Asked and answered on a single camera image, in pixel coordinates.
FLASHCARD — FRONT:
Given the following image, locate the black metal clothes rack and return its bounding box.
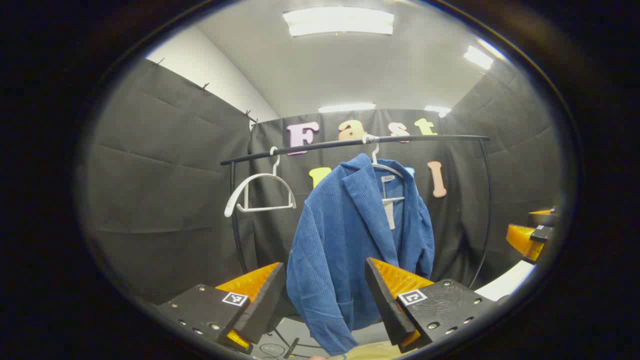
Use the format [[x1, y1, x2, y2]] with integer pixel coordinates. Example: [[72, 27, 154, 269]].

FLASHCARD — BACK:
[[220, 134, 493, 359]]

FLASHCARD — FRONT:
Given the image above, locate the white plastic clothes hanger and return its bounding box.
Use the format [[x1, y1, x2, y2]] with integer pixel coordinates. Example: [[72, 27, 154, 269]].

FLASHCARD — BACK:
[[362, 134, 407, 203], [224, 146, 297, 218]]

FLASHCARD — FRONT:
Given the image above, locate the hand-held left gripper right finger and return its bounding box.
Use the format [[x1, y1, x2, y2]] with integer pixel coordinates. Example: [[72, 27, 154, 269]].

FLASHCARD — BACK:
[[364, 256, 498, 353]]

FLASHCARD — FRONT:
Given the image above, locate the black backdrop cloth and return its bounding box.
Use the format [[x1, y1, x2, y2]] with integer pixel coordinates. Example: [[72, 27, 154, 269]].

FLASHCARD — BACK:
[[82, 57, 563, 306]]

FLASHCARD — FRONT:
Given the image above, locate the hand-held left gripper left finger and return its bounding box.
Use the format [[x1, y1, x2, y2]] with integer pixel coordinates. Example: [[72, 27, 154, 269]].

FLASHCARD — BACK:
[[150, 261, 287, 356]]

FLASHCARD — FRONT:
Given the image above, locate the blue corduroy jacket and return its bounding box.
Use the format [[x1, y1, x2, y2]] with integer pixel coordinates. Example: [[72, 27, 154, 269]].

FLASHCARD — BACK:
[[286, 152, 436, 357]]

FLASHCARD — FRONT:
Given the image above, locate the ceiling light panel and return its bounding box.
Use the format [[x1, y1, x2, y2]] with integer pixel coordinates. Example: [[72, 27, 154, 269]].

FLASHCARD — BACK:
[[282, 6, 395, 37], [318, 103, 377, 114], [463, 45, 495, 70]]

